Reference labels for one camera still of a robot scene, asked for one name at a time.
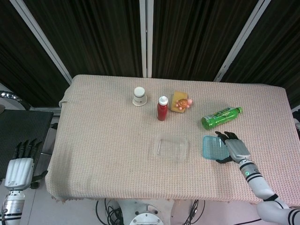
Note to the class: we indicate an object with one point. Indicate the white paper cup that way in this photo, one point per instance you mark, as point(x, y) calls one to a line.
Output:
point(140, 97)

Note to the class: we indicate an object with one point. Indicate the dark pleated curtain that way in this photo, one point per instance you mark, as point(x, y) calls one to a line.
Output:
point(93, 35)

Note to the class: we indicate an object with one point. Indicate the white frame post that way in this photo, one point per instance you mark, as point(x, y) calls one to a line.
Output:
point(241, 39)
point(146, 35)
point(42, 37)

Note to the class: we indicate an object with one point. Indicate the red bottle white cap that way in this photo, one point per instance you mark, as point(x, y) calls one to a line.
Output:
point(162, 111)

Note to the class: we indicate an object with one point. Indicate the clear plastic container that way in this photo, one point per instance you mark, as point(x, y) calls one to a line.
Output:
point(171, 148)

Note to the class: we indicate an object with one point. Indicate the orange pink turtle toy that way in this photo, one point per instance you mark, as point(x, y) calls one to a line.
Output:
point(182, 103)

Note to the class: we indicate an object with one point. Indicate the pink waffle tablecloth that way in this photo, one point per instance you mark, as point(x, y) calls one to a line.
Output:
point(105, 140)

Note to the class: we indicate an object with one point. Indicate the yellow sponge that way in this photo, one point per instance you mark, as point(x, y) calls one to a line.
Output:
point(178, 95)

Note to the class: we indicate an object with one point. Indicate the chrome metal fixture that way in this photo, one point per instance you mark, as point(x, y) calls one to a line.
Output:
point(9, 95)

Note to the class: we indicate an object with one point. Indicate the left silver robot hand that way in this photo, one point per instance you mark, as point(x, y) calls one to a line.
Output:
point(18, 172)

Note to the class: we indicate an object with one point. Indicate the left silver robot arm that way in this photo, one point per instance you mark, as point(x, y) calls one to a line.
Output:
point(11, 206)

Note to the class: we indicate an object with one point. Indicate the teal container lid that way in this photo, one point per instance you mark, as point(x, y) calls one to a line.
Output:
point(213, 147)

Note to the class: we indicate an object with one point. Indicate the black mesh chair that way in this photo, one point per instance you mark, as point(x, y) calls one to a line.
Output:
point(21, 129)

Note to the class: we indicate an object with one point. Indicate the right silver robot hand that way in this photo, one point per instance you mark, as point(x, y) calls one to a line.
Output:
point(236, 148)

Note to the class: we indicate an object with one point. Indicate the green plastic drink bottle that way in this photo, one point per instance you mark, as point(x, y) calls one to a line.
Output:
point(220, 117)

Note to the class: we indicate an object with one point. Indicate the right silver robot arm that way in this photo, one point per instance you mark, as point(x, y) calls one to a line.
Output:
point(260, 187)

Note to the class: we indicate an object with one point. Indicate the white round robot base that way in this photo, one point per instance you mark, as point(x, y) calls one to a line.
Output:
point(145, 213)

